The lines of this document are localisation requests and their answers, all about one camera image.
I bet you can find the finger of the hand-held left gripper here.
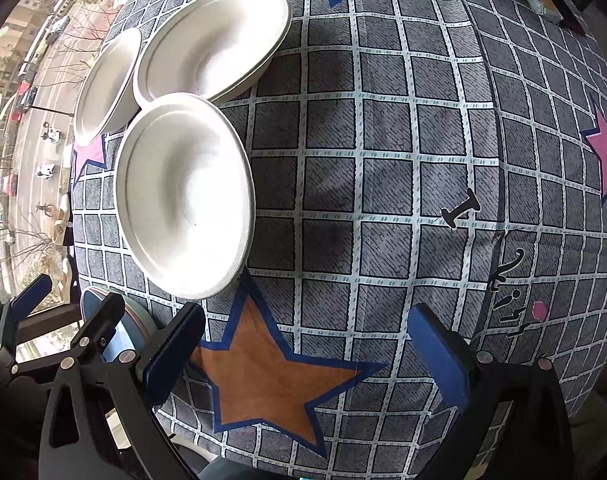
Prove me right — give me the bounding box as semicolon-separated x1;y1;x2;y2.
0;274;53;361

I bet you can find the white paper bowl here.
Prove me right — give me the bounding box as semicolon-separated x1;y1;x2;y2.
115;92;257;301
74;26;143;147
132;0;293;111

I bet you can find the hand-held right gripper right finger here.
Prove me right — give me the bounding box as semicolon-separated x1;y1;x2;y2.
407;302;577;480

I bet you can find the star printed checked blanket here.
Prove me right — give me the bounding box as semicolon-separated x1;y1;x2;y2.
71;0;607;476

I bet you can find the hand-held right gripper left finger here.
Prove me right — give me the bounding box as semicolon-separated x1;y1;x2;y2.
38;292;207;480

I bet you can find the blue plate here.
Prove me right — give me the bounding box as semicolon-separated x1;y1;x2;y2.
80;287;159;367

